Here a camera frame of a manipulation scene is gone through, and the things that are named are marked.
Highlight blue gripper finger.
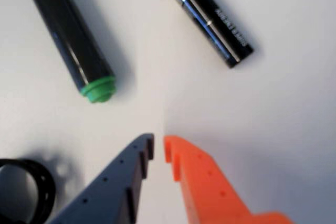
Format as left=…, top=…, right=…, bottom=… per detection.
left=48, top=133, right=155, bottom=224

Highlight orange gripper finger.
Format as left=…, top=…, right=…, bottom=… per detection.
left=163, top=135, right=295, bottom=224

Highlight black ring-shaped cap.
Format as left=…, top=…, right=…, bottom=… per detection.
left=0, top=157, right=56, bottom=224

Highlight black marker green cap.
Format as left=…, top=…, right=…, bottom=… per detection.
left=19, top=0, right=117, bottom=104

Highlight black AA battery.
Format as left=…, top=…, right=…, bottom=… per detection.
left=168, top=0, right=255, bottom=69

